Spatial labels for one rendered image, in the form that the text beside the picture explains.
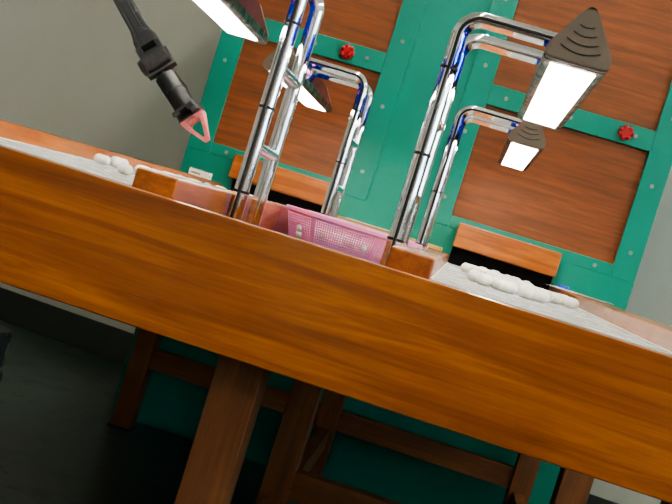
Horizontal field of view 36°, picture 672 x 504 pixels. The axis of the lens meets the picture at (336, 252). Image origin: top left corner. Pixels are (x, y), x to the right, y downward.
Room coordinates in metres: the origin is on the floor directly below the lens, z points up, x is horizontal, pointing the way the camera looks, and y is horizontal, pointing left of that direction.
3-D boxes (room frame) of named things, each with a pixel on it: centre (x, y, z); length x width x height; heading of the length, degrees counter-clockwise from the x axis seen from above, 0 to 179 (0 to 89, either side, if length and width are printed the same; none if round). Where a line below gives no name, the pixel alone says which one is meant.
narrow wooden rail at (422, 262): (2.14, -0.19, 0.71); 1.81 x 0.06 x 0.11; 174
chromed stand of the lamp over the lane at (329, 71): (2.60, 0.12, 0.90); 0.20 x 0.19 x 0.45; 174
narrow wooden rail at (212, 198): (2.17, 0.13, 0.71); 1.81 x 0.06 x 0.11; 174
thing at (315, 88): (2.62, 0.20, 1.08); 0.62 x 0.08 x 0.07; 174
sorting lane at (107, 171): (2.19, 0.31, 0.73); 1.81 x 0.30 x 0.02; 174
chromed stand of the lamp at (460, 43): (1.59, -0.17, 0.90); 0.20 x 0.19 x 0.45; 174
